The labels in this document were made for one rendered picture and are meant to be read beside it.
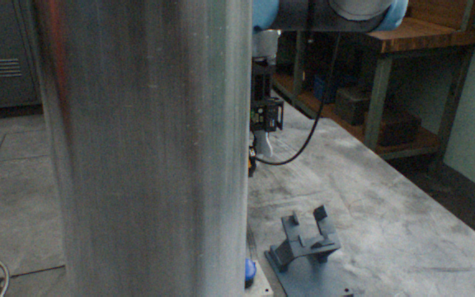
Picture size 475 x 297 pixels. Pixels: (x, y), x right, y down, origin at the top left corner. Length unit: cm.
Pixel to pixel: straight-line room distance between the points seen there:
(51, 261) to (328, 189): 144
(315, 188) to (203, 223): 78
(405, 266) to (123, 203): 67
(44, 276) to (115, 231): 186
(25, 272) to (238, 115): 194
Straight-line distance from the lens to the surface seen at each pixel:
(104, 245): 17
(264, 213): 85
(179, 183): 15
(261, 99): 64
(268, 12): 50
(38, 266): 208
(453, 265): 82
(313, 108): 285
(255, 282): 64
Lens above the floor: 130
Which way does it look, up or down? 28 degrees down
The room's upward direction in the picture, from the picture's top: straight up
